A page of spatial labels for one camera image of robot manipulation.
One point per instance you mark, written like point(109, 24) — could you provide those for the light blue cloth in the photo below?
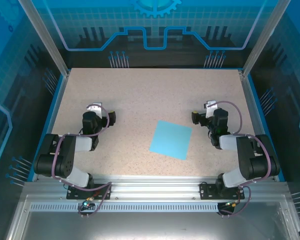
point(171, 140)

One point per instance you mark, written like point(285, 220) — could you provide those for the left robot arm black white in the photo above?
point(65, 155)

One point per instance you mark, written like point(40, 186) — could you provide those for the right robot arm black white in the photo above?
point(255, 160)

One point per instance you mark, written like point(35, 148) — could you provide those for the grey metal panel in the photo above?
point(152, 225)

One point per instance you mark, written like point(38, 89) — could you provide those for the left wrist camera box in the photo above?
point(95, 106)

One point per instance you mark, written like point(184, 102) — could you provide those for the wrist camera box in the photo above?
point(95, 106)
point(210, 105)

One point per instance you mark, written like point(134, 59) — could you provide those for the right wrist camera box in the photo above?
point(210, 105)

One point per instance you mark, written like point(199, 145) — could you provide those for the side rail with blue edge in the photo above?
point(255, 112)
point(52, 112)

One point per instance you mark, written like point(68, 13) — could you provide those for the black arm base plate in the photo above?
point(207, 191)
point(73, 191)

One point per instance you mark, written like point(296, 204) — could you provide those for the aluminium front rail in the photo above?
point(155, 186)

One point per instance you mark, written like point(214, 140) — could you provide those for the aluminium frame post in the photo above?
point(45, 37)
point(265, 37)

